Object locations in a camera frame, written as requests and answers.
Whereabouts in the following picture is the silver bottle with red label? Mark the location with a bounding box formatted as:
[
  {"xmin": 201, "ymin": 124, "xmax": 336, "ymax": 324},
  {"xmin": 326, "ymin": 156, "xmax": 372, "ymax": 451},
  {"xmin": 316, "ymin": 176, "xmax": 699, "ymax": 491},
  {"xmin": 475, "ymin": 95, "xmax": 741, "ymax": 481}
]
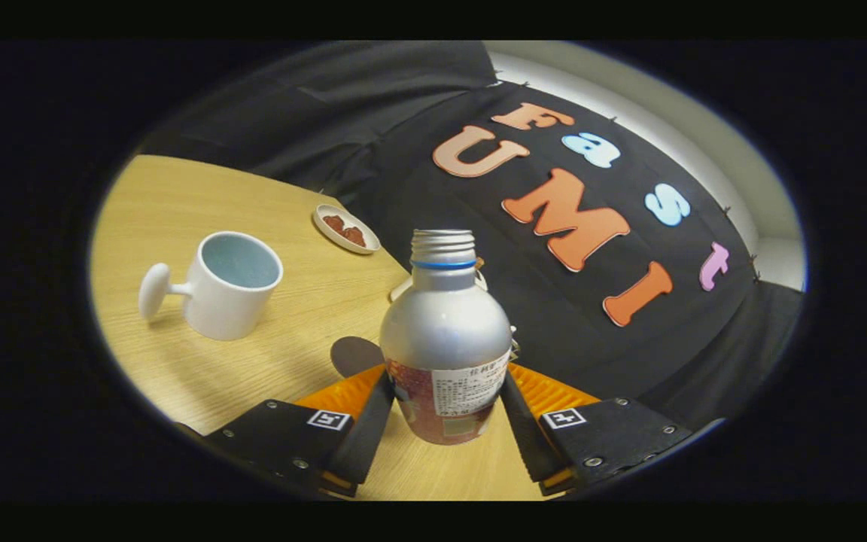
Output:
[{"xmin": 379, "ymin": 229, "xmax": 513, "ymax": 446}]

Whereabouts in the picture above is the white oval plate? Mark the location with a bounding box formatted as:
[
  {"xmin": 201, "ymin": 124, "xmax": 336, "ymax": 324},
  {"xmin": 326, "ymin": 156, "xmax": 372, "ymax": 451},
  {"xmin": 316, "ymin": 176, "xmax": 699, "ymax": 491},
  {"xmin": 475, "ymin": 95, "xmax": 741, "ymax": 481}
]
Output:
[{"xmin": 313, "ymin": 204, "xmax": 382, "ymax": 255}]

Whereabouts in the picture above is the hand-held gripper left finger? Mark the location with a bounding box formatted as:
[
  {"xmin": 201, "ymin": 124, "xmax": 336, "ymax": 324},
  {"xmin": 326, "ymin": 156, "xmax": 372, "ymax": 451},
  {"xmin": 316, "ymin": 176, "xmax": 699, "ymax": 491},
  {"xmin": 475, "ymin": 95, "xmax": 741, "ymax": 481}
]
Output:
[{"xmin": 204, "ymin": 364, "xmax": 397, "ymax": 498}]

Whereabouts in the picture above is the white toaster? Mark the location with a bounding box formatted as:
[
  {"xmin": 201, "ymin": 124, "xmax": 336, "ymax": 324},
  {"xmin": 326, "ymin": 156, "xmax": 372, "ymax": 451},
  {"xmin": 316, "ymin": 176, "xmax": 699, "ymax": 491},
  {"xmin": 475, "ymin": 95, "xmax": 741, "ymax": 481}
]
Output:
[{"xmin": 388, "ymin": 260, "xmax": 488, "ymax": 302}]

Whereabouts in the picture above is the wooden table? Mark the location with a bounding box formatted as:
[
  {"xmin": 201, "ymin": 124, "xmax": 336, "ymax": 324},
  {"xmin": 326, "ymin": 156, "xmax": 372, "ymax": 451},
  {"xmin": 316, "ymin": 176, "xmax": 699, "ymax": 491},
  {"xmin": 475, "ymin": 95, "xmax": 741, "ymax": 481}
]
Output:
[{"xmin": 90, "ymin": 154, "xmax": 547, "ymax": 501}]

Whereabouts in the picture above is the dark brown round coaster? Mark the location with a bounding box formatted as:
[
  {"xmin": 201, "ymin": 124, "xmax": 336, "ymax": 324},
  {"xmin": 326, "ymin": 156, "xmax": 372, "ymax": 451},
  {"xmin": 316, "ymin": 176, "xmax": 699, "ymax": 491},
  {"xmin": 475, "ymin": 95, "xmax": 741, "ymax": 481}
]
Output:
[{"xmin": 330, "ymin": 336, "xmax": 385, "ymax": 379}]

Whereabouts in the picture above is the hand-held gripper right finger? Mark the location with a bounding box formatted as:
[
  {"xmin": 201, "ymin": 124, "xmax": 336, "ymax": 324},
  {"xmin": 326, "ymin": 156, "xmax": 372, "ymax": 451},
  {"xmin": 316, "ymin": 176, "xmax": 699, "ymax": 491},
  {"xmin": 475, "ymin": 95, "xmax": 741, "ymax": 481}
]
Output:
[{"xmin": 500, "ymin": 363, "xmax": 694, "ymax": 495}]

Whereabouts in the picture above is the white cup with knob handle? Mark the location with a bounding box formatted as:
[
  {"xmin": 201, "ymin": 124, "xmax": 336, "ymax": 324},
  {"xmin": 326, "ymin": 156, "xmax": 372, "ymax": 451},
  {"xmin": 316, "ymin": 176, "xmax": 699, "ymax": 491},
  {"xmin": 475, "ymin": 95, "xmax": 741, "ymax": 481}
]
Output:
[{"xmin": 138, "ymin": 230, "xmax": 284, "ymax": 342}]

